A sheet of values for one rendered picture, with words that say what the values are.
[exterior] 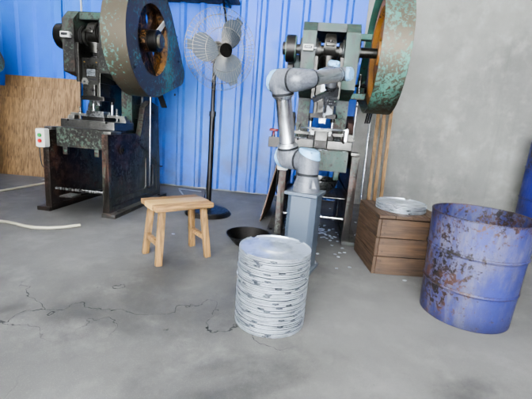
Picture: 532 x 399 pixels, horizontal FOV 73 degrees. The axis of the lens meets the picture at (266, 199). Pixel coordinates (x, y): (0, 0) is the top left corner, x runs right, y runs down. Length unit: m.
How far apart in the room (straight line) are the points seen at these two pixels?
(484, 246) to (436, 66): 2.70
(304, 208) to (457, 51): 2.74
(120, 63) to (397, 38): 1.79
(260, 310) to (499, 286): 0.99
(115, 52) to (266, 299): 1.98
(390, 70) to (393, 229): 0.97
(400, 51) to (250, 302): 1.72
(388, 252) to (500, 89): 2.59
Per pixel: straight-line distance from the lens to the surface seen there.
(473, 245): 1.70
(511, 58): 4.40
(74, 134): 3.10
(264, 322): 1.44
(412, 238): 2.19
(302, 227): 1.95
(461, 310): 1.81
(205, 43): 2.82
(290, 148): 1.97
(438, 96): 4.12
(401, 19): 2.50
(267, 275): 1.36
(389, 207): 2.20
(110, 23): 2.78
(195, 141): 4.05
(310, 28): 2.73
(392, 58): 2.44
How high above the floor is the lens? 0.81
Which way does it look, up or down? 12 degrees down
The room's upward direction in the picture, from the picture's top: 5 degrees clockwise
